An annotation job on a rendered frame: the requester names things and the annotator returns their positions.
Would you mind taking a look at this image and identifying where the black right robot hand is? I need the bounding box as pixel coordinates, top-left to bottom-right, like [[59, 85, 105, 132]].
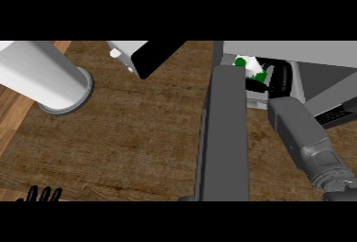
[[243, 57, 294, 99]]

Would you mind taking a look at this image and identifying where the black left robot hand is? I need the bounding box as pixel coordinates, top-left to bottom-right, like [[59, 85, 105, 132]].
[[15, 185, 63, 202]]

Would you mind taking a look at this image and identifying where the grey microwave body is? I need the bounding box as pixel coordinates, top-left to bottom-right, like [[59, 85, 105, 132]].
[[212, 41, 357, 130]]

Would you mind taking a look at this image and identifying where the white and green milk carton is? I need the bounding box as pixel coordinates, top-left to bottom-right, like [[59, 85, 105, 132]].
[[233, 56, 270, 81]]

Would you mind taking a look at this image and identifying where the white cylindrical container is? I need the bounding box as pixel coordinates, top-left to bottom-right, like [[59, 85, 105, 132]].
[[0, 41, 96, 116]]

